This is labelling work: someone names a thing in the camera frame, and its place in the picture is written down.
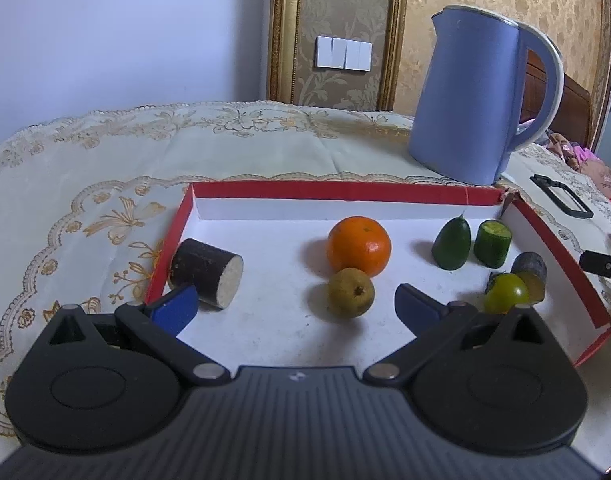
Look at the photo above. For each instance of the green tomato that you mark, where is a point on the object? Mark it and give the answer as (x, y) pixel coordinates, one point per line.
(505, 294)

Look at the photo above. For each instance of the short cut cucumber piece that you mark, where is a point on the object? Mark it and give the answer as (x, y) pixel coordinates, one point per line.
(491, 245)

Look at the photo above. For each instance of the purple fruit half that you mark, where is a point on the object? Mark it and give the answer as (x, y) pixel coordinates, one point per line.
(530, 266)

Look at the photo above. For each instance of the gold wall moulding frame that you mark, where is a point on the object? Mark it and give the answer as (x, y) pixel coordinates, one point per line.
(285, 35)

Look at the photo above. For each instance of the dark purple sugarcane piece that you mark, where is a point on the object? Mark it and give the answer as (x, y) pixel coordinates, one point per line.
(200, 270)

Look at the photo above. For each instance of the brown wooden headboard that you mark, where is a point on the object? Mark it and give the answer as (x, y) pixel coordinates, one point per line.
(575, 110)

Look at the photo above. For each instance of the wide gold wall trim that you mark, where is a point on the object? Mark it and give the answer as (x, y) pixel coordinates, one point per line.
(605, 35)

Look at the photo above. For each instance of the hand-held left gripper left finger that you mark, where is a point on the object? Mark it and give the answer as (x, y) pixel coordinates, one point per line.
(175, 310)

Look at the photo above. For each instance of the blue electric kettle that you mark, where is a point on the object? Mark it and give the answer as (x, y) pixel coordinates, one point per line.
(465, 100)

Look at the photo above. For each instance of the pointed green cucumber end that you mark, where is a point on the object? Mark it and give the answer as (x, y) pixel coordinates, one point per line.
(451, 245)

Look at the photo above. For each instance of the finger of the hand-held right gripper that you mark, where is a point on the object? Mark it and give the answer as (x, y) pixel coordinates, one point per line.
(603, 264)

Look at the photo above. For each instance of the orange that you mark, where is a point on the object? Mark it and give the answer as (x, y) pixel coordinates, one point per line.
(359, 245)

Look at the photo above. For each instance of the cream floral lace tablecloth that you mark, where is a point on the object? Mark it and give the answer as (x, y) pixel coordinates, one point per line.
(85, 160)

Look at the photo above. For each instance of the brown round pear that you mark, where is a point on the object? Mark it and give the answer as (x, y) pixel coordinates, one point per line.
(350, 292)

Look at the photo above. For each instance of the black rectangular plastic frame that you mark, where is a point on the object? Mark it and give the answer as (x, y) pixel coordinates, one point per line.
(580, 210)

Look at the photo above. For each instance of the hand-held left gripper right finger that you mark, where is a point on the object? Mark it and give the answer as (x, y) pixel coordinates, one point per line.
(415, 310)

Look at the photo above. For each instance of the white wall light switch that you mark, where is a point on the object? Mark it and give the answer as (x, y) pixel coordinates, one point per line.
(343, 53)

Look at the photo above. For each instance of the pile of colourful clothes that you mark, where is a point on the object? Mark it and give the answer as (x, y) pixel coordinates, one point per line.
(590, 165)

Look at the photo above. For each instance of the red cardboard box white inside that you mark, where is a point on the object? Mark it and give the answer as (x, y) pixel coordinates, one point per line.
(285, 240)

